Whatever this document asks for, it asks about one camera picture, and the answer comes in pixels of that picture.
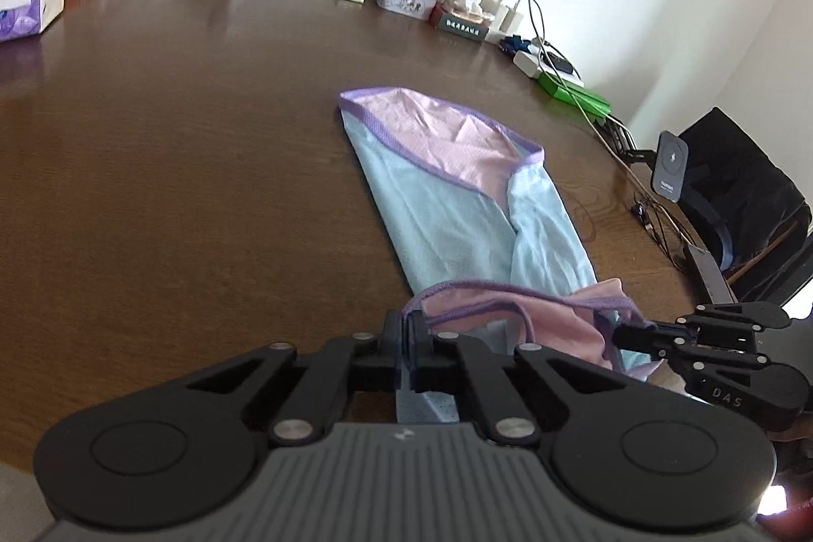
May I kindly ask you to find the purple tissue pack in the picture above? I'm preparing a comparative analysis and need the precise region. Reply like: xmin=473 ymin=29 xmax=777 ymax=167
xmin=0 ymin=0 xmax=67 ymax=44

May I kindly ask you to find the white power strip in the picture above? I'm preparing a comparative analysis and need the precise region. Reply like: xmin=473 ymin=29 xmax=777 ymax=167
xmin=513 ymin=48 xmax=576 ymax=81

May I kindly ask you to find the black rectangular bar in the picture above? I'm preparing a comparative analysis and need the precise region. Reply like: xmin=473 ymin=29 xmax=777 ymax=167
xmin=682 ymin=243 xmax=738 ymax=305

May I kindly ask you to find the white cable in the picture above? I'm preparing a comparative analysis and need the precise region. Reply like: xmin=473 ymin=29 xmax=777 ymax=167
xmin=505 ymin=0 xmax=668 ymax=213

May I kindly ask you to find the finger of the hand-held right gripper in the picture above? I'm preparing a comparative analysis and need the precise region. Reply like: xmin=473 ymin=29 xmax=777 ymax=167
xmin=613 ymin=304 xmax=792 ymax=353
xmin=619 ymin=348 xmax=700 ymax=384

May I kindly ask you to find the black chair with bag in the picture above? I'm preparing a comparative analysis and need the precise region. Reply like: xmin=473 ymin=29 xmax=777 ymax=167
xmin=676 ymin=107 xmax=813 ymax=302

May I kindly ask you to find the black wireless charger stand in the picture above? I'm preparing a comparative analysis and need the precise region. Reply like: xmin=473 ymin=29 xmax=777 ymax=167
xmin=603 ymin=115 xmax=690 ymax=200

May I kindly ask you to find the blue and pink garment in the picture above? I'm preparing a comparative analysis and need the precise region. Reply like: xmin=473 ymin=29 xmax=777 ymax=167
xmin=334 ymin=86 xmax=665 ymax=425

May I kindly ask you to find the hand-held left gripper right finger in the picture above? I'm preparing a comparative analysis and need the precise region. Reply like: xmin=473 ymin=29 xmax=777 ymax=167
xmin=408 ymin=312 xmax=627 ymax=447

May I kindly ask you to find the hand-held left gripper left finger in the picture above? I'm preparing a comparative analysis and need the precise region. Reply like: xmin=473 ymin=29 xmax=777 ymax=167
xmin=185 ymin=311 xmax=408 ymax=448

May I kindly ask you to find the dark green tissue box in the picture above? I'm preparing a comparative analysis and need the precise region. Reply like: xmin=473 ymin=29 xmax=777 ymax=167
xmin=430 ymin=2 xmax=491 ymax=44

